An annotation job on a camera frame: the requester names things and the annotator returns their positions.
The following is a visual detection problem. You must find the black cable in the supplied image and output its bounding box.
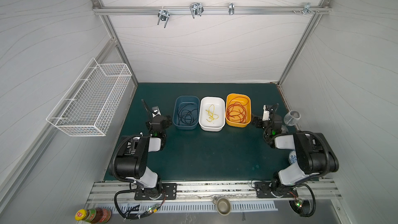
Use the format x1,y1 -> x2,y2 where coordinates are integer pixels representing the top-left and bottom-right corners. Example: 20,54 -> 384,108
177,102 -> 199,127

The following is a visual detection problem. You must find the red cable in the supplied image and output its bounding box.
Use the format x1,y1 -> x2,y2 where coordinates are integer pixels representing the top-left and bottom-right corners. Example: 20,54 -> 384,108
225,97 -> 250,124

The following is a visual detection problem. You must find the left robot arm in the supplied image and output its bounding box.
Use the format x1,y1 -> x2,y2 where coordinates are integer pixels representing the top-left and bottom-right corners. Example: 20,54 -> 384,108
110,100 -> 177,200

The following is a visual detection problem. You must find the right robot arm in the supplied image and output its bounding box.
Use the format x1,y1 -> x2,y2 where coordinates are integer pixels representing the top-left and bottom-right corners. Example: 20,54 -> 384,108
251,104 -> 339,199

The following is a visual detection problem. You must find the clear wine glass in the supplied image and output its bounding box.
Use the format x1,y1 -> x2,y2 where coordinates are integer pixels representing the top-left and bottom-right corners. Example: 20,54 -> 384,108
282,110 -> 301,134

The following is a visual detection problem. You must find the blue plastic bin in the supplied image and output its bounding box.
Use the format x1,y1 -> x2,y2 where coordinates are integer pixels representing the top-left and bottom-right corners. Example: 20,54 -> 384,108
173,95 -> 200,130

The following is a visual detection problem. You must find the blue white patterned plate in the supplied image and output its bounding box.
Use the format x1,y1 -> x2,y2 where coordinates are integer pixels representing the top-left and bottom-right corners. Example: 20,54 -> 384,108
288,150 -> 297,164

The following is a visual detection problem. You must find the yellow plastic bin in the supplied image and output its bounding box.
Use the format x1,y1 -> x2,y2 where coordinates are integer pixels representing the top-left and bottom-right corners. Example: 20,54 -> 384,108
225,93 -> 251,128

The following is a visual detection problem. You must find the white plastic bin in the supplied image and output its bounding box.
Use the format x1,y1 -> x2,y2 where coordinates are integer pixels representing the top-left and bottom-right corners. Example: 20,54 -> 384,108
199,96 -> 226,132

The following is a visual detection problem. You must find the olive round cup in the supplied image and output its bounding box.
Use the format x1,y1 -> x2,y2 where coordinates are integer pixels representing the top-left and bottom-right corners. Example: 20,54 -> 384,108
212,196 -> 232,216

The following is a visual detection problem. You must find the sauce bottle yellow cap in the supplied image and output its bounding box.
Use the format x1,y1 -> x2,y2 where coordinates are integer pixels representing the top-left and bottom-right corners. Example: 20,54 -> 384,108
75,207 -> 112,224

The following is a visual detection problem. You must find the metal clamp hook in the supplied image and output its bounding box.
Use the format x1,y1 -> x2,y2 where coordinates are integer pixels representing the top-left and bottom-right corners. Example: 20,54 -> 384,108
157,9 -> 170,28

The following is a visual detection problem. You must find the right metal clamp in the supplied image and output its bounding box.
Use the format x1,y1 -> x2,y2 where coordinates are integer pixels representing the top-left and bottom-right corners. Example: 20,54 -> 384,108
292,3 -> 320,16

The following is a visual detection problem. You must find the metal U-bolt hook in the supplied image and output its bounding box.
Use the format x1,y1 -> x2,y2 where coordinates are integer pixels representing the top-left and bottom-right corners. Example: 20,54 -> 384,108
189,2 -> 204,18

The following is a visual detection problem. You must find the aluminium crossbar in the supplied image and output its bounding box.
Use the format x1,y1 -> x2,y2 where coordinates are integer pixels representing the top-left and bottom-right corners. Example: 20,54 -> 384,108
93,4 -> 332,16

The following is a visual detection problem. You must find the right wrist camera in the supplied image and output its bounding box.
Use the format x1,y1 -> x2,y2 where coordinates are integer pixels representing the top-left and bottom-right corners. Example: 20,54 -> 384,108
262,105 -> 272,121

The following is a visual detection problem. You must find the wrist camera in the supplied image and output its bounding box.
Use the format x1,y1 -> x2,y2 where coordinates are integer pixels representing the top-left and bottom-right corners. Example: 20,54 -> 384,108
151,106 -> 161,118
262,105 -> 272,121

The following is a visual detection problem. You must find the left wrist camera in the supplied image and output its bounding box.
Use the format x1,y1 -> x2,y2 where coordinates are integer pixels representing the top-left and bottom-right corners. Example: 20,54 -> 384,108
151,106 -> 161,118

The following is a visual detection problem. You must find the white wire basket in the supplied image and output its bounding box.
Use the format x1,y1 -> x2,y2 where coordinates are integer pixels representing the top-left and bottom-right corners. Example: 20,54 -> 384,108
46,58 -> 132,137

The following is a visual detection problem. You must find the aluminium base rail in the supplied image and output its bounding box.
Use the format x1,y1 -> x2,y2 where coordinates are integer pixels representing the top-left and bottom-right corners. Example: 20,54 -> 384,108
86,178 -> 342,214

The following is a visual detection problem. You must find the small metal bracket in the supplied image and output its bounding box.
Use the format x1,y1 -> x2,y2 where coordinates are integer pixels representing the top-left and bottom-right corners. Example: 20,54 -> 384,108
229,3 -> 235,16

